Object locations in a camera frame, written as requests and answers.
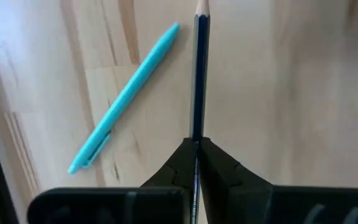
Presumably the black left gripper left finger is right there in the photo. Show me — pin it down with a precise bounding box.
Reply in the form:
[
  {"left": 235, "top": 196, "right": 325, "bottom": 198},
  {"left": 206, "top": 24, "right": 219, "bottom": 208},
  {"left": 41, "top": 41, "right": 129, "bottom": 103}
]
[{"left": 26, "top": 138, "right": 196, "bottom": 224}]

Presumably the navy blue pencil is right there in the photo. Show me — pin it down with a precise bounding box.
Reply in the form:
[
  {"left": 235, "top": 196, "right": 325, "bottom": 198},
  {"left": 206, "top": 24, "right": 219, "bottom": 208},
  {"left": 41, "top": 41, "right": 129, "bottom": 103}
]
[{"left": 188, "top": 0, "right": 211, "bottom": 224}]

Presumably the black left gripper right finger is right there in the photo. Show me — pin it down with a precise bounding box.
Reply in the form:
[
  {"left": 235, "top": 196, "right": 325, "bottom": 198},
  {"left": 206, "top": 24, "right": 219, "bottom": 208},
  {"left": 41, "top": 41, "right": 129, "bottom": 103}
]
[{"left": 199, "top": 136, "right": 358, "bottom": 224}]

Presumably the turquoise pen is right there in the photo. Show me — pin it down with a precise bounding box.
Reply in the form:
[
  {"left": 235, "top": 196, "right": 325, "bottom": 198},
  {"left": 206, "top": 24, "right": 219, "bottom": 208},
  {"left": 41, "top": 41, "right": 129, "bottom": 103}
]
[{"left": 67, "top": 22, "right": 181, "bottom": 175}]

